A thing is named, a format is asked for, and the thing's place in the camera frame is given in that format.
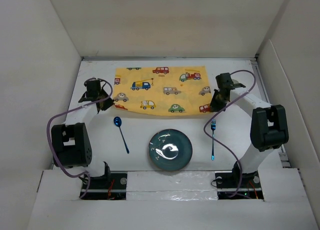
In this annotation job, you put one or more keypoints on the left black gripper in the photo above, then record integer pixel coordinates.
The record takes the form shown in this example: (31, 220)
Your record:
(109, 103)

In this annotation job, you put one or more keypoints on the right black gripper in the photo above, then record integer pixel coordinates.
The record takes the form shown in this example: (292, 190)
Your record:
(215, 106)

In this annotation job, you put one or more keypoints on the yellow car-print cloth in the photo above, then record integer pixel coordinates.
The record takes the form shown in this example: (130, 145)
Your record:
(163, 90)

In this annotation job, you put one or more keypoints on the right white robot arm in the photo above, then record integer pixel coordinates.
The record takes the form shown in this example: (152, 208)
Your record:
(268, 128)

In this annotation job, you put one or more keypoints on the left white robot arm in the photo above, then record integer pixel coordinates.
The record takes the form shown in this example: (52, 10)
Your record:
(67, 132)

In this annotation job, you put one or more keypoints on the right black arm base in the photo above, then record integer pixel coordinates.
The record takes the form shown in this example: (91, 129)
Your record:
(228, 186)

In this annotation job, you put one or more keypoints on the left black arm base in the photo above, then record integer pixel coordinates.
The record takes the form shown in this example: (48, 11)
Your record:
(101, 188)

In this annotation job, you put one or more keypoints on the blue metal spoon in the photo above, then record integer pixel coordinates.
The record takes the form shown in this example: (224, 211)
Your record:
(118, 123)

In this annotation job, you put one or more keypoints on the blue metal fork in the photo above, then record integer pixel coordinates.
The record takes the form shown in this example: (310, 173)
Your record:
(213, 128)

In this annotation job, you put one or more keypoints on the dark teal ceramic plate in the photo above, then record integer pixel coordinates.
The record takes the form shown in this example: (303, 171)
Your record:
(170, 150)

